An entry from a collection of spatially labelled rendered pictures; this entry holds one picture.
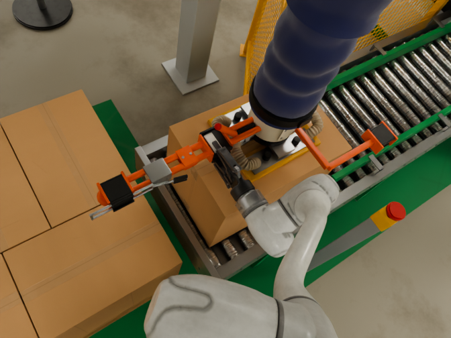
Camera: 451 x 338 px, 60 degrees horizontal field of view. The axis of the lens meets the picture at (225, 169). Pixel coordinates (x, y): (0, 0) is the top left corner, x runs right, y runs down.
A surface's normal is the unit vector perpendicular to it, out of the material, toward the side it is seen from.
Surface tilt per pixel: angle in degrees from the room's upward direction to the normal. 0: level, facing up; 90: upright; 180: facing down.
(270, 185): 0
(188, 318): 15
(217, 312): 9
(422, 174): 0
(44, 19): 0
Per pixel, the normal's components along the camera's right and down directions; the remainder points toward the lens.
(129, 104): 0.18, -0.44
